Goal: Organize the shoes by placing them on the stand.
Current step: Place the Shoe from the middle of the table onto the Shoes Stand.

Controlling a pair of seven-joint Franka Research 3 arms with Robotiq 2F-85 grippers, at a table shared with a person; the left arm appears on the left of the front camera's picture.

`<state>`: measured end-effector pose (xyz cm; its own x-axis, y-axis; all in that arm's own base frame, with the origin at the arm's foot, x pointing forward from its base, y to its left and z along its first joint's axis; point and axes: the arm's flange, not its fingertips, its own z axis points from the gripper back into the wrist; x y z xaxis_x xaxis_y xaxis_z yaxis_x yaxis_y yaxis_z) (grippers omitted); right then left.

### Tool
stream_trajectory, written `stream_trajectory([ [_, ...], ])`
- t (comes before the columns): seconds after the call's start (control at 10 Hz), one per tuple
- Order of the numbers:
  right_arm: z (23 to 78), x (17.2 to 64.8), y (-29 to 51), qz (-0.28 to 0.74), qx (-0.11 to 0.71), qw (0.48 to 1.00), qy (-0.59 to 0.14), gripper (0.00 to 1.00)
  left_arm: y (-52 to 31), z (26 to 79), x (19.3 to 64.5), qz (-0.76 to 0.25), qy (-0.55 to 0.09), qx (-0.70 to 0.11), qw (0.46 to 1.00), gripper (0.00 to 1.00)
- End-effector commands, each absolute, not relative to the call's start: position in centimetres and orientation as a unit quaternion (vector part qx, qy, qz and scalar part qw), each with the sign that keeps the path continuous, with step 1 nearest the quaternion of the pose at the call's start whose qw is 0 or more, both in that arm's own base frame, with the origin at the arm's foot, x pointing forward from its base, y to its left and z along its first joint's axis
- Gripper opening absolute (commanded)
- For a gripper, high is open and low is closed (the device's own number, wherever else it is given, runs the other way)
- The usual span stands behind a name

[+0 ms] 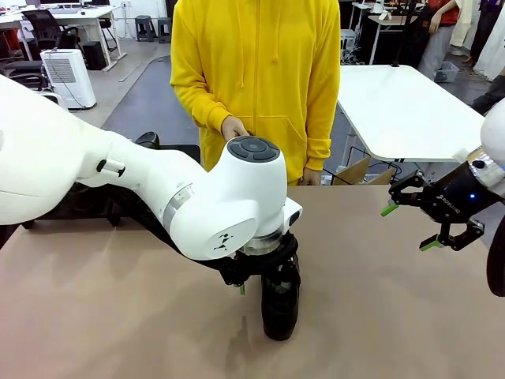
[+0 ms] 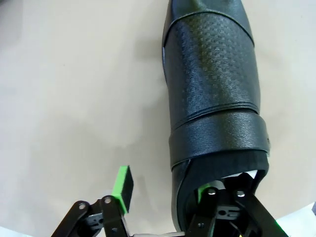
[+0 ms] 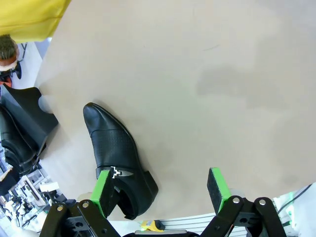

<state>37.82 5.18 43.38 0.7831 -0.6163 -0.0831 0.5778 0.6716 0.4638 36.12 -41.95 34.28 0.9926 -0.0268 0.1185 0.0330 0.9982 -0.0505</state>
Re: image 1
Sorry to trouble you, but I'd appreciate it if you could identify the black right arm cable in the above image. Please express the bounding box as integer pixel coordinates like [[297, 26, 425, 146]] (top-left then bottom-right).
[[485, 223, 505, 298]]

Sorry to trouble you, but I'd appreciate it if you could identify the black computer tower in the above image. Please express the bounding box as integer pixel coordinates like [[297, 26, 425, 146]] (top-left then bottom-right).
[[81, 40, 107, 71]]

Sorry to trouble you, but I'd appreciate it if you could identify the black metal shoe stand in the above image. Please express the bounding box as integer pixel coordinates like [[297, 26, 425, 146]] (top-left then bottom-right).
[[15, 182, 119, 231], [110, 144, 202, 228]]

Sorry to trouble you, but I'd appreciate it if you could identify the person's right forearm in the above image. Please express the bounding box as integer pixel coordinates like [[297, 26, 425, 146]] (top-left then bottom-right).
[[169, 74, 234, 133]]

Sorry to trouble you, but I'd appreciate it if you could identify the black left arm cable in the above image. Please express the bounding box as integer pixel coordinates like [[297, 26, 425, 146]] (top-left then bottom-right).
[[69, 181, 299, 273]]

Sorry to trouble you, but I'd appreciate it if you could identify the black draped desk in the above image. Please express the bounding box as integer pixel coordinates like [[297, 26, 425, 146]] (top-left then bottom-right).
[[350, 2, 419, 66]]

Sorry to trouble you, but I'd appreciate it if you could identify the yellow hoodie torso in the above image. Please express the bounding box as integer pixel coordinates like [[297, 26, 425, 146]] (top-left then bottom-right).
[[169, 0, 342, 186]]

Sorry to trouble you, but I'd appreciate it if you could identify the person in cream top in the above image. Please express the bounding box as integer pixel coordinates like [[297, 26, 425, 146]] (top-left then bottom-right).
[[449, 0, 481, 48]]

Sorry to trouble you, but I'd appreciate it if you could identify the white dehumidifier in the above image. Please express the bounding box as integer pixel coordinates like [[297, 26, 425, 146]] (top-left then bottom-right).
[[40, 49, 98, 111]]

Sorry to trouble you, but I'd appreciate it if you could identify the black leather shoe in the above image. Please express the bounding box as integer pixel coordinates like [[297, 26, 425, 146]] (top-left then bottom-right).
[[260, 256, 302, 342], [134, 131, 162, 150]]

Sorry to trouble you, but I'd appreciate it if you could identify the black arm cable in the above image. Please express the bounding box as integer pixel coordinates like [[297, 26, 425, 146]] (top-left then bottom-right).
[[485, 223, 505, 298], [69, 181, 299, 273]]

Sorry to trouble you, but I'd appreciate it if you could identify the person's left hand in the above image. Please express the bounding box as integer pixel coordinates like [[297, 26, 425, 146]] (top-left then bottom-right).
[[301, 167, 323, 186]]

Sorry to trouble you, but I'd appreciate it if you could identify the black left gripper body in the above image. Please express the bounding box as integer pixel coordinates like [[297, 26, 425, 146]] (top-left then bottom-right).
[[219, 232, 301, 287]]

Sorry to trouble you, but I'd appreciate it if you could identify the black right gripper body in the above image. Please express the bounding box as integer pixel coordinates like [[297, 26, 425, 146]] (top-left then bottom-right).
[[424, 160, 502, 224]]

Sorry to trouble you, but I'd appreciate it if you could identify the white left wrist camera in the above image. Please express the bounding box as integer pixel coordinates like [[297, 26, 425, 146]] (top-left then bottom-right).
[[282, 196, 304, 229]]

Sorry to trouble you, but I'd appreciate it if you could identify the black office chair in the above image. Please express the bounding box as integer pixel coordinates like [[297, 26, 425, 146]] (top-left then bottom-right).
[[21, 9, 82, 54], [0, 58, 51, 92]]

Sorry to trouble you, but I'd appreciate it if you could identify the person in red top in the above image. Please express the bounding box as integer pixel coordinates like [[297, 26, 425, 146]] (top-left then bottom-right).
[[417, 0, 462, 80]]

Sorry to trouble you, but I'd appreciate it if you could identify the white computer case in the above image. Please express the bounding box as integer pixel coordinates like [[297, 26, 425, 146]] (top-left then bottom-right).
[[339, 28, 358, 64]]

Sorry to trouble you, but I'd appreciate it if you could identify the person's left forearm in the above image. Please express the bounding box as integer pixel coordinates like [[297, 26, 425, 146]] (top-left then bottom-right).
[[305, 98, 342, 171]]

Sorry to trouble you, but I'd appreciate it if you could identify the grey plastic stool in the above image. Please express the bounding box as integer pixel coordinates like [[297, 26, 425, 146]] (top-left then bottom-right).
[[157, 17, 174, 43], [135, 14, 155, 43]]

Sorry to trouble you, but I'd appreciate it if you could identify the brown cardboard box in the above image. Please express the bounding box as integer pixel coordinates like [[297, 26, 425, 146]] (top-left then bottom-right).
[[333, 156, 396, 186]]

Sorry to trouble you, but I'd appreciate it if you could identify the white table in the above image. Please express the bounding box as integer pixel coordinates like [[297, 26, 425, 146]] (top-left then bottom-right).
[[338, 65, 489, 163]]

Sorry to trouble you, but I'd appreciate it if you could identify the grey storage bin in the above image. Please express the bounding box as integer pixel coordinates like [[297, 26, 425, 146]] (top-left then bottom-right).
[[435, 61, 461, 83]]

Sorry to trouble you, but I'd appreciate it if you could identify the white office desk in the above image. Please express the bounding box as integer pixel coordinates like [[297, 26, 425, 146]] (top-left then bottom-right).
[[0, 4, 128, 73]]

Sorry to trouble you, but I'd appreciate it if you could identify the person's right hand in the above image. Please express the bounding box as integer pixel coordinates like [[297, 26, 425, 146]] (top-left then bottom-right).
[[219, 114, 253, 141]]

